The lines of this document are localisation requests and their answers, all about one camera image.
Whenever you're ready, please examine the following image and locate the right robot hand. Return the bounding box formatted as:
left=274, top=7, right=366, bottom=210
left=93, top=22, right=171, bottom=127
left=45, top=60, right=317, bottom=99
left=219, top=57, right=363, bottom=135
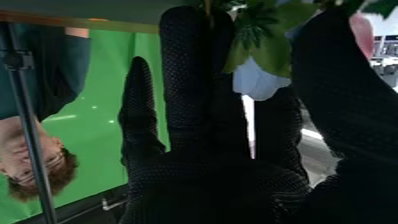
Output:
left=116, top=5, right=398, bottom=224

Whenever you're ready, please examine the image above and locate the green sprig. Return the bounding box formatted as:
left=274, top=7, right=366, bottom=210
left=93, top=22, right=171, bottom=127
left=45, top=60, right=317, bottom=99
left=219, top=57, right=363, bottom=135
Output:
left=203, top=0, right=398, bottom=79

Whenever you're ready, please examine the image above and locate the person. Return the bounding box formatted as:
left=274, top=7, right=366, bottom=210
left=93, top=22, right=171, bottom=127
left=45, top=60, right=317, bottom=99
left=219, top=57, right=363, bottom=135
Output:
left=0, top=23, right=94, bottom=204

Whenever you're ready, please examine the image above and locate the black stand pole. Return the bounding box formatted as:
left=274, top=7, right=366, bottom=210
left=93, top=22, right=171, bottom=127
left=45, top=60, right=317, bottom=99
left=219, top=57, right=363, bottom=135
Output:
left=0, top=21, right=61, bottom=224

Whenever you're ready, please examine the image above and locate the white flower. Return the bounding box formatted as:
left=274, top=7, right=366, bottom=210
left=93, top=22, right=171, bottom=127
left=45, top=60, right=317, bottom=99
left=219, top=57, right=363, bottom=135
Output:
left=231, top=55, right=293, bottom=102

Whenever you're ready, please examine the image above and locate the pink flower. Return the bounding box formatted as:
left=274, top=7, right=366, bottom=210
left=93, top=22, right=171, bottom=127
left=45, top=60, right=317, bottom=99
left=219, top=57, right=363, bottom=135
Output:
left=347, top=12, right=377, bottom=60

